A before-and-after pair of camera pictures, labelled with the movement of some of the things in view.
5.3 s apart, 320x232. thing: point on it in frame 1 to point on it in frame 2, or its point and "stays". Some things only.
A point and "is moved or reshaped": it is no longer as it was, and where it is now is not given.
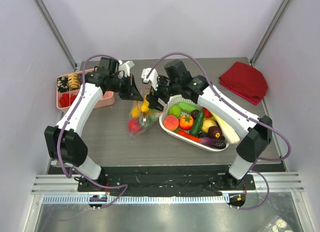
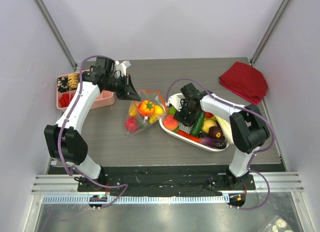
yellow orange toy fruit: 135,112 is moved or reshaped
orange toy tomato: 186,122 is moved or reshaped
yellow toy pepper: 144,107 to 153,118
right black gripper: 155,95 to 186,116
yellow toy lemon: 206,124 stays
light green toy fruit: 174,110 stays
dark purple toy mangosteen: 214,132 stays
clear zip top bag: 141,117 stays
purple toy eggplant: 213,142 stays
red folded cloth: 245,81 stays
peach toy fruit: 170,123 stays
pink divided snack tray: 67,85 stays
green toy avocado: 151,118 to 144,126
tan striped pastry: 73,81 stays
